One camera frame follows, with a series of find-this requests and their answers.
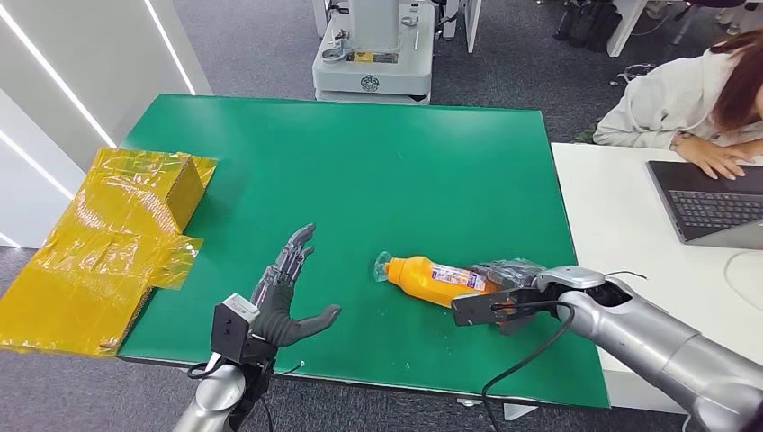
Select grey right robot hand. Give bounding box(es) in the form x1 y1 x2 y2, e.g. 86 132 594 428
469 257 546 337

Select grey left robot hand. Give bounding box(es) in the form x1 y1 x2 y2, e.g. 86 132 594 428
250 223 342 348

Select orange plastic bottle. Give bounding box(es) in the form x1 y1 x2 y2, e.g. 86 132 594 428
373 250 507 311

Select yellow taped cardboard box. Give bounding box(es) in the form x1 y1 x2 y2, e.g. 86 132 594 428
0 148 218 359

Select dark grey laptop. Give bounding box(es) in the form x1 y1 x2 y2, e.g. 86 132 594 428
646 159 763 252

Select person's hand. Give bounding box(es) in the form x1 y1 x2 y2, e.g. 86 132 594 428
675 135 755 181

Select person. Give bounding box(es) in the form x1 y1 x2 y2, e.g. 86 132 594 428
593 30 763 150

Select white round pad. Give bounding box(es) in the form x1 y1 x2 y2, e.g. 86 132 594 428
723 250 763 311

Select white wheeled machine base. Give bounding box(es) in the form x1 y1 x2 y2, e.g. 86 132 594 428
311 0 436 107

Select black bags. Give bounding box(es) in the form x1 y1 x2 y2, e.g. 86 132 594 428
552 0 624 54

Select grey metal clamp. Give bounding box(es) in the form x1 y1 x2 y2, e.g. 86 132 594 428
320 30 354 65

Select white desk leg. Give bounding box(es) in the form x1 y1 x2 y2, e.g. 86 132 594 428
606 0 648 59

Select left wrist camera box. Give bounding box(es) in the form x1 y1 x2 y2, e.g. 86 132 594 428
210 292 262 366

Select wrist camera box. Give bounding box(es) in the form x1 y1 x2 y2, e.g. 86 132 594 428
451 287 544 328
210 292 262 366

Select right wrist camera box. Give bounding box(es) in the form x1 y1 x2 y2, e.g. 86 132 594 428
451 287 544 328

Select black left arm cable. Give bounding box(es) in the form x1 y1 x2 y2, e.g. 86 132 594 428
186 356 276 432

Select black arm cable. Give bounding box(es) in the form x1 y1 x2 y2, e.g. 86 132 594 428
480 300 577 432
186 356 276 432

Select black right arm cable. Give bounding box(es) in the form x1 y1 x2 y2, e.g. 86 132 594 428
480 300 577 432

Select cable on floor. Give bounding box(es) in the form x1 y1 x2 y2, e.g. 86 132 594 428
608 62 654 87

